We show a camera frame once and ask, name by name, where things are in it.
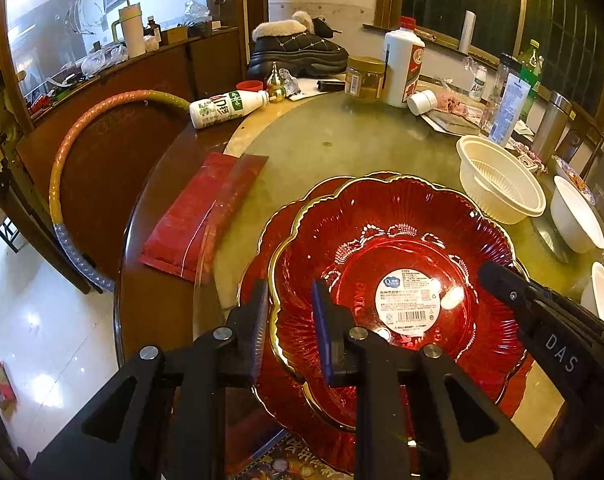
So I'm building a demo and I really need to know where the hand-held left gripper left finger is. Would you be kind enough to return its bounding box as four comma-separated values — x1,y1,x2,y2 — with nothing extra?
29,280,273,480

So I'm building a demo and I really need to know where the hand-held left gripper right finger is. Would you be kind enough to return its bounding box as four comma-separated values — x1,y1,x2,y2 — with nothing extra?
311,280,553,480

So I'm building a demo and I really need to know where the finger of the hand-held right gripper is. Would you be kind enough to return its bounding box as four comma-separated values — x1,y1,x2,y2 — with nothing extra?
478,261,532,307

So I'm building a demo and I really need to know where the red gold-rimmed plate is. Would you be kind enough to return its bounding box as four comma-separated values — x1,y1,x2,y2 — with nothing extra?
268,174,530,433
238,176,535,476

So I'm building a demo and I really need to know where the white plastic bowl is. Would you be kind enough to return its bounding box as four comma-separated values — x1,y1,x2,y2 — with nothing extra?
550,175,604,255

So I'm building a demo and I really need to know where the cream ribbed plastic bowl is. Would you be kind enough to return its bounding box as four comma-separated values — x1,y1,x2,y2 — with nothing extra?
456,134,547,225

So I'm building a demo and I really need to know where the printed red paper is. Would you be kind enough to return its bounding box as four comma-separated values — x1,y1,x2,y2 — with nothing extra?
222,430,357,480

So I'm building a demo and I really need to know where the blue white plate with food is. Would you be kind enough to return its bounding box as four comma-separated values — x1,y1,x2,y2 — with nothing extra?
552,155,597,206

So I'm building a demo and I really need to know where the red paper packet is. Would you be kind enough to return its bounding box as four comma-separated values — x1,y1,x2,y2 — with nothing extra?
140,152,269,282

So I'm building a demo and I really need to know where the steel thermos flask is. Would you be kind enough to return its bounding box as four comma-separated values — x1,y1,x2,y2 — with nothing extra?
530,91,575,163

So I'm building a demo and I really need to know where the blue label packet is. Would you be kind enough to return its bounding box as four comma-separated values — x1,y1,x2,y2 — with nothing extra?
488,72,532,148

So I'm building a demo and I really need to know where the round glass turntable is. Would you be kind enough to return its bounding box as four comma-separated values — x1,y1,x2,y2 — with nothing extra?
192,77,604,480

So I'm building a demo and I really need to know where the small white cup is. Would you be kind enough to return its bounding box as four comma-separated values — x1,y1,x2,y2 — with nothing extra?
407,90,439,116

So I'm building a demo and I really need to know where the small white drink bottle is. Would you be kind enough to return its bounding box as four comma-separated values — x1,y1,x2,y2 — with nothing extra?
469,65,488,98

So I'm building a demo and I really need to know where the clear bottle black cap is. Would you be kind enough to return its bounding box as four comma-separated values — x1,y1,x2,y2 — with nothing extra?
482,53,522,131

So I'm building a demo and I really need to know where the green plastic bottle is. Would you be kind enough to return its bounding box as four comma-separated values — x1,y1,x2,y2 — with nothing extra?
519,40,545,121

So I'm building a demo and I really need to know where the round wooden board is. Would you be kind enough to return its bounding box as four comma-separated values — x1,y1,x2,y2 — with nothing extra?
16,50,197,281

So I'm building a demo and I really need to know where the white green-label milk bottle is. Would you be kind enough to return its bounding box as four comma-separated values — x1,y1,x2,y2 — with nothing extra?
189,89,271,130

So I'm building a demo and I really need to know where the gold-lidded jar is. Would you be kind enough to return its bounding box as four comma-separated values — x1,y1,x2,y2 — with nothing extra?
344,56,387,100

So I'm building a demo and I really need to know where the white liquor bottle red cap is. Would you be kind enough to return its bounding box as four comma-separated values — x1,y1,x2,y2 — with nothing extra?
382,16,427,108

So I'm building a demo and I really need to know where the orange and yellow hoop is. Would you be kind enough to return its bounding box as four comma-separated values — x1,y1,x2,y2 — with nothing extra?
48,89,191,293

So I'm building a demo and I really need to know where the white paper roll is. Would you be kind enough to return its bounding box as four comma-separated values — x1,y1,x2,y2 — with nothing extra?
458,10,477,55

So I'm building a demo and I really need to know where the small gold gourd ornament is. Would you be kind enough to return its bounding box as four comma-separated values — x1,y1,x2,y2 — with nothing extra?
265,61,287,103

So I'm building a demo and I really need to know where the wooden sideboard cabinet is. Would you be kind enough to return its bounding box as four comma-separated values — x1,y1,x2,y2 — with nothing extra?
0,25,243,291

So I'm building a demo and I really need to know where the black fur-lined boot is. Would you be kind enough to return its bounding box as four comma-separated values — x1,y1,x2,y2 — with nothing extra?
247,11,350,79

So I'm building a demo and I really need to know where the clear plastic bag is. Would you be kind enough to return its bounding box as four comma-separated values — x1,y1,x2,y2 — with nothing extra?
82,44,129,78

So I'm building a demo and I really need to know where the pink bead string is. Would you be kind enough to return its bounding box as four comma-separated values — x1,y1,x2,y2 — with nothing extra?
512,141,545,171

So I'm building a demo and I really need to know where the white tumbler with handle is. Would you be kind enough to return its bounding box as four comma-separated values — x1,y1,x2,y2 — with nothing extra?
111,2,148,58

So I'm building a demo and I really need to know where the wall mirror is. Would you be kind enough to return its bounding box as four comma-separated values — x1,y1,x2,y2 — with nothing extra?
4,0,207,106

